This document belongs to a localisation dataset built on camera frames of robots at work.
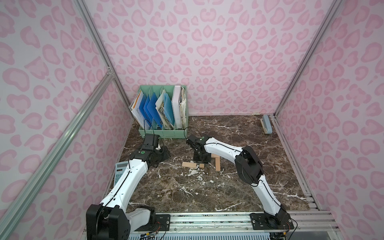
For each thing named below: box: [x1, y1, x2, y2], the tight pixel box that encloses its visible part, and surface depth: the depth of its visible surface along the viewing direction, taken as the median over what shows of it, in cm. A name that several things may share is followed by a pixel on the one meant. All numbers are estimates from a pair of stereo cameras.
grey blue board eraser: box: [260, 114, 273, 134], surface depth 112 cm
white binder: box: [171, 85, 182, 130], surface depth 100 cm
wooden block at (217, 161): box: [215, 157, 221, 172], surface depth 94 cm
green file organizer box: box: [137, 85, 189, 139], surface depth 100 cm
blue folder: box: [139, 92, 163, 128], surface depth 100 cm
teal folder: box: [163, 93, 175, 126], surface depth 97 cm
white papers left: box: [128, 90, 145, 130], surface depth 95 cm
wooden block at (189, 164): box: [182, 161, 197, 168], surface depth 95 cm
